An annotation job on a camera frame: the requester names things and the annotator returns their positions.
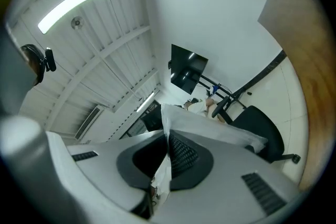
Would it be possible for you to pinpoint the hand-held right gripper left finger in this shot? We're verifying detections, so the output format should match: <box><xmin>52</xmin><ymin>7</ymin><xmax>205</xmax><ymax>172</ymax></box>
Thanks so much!
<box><xmin>46</xmin><ymin>130</ymin><xmax>170</xmax><ymax>220</ymax></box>

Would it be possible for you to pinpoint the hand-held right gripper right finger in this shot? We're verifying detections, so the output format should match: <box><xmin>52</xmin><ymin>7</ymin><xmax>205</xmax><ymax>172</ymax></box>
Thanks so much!
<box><xmin>152</xmin><ymin>129</ymin><xmax>300</xmax><ymax>224</ymax></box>

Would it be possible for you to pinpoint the white translucent plastic bag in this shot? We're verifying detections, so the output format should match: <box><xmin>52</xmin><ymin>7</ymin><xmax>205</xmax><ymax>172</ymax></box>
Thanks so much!
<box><xmin>151</xmin><ymin>103</ymin><xmax>269</xmax><ymax>204</ymax></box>

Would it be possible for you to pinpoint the white ceiling air conditioner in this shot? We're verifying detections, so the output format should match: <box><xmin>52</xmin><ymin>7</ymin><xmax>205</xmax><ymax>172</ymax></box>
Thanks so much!
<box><xmin>73</xmin><ymin>104</ymin><xmax>105</xmax><ymax>140</ymax></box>

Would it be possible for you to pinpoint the black office chair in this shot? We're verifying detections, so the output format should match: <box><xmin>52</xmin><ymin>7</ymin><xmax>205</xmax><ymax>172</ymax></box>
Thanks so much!
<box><xmin>211</xmin><ymin>95</ymin><xmax>301</xmax><ymax>165</ymax></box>

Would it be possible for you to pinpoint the short ceiling tube light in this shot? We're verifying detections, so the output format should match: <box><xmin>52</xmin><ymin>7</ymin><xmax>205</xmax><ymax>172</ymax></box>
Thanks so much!
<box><xmin>135</xmin><ymin>91</ymin><xmax>156</xmax><ymax>113</ymax></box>

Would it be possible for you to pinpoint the black monitor floor stand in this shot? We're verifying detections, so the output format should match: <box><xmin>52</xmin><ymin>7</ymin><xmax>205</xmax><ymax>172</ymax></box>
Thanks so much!
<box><xmin>196</xmin><ymin>74</ymin><xmax>248</xmax><ymax>110</ymax></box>

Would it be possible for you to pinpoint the black flat screen monitor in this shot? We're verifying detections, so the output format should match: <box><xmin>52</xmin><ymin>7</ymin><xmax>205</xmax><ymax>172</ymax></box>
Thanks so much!
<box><xmin>168</xmin><ymin>44</ymin><xmax>209</xmax><ymax>95</ymax></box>

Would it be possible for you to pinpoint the person's grey clothing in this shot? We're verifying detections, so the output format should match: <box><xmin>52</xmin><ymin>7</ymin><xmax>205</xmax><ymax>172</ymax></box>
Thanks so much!
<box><xmin>0</xmin><ymin>25</ymin><xmax>38</xmax><ymax>115</ymax></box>

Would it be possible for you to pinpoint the round ceiling fan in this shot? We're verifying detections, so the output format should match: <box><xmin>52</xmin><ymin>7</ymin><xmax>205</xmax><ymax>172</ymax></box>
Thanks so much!
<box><xmin>70</xmin><ymin>16</ymin><xmax>85</xmax><ymax>30</ymax></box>

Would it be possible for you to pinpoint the brown wooden panel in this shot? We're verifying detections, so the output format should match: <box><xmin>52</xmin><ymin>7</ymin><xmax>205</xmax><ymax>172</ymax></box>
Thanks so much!
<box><xmin>257</xmin><ymin>0</ymin><xmax>328</xmax><ymax>192</ymax></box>

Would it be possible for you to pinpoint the long ceiling tube light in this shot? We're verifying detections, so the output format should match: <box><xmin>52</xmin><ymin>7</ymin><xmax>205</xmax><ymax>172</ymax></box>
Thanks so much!
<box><xmin>37</xmin><ymin>0</ymin><xmax>115</xmax><ymax>35</ymax></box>

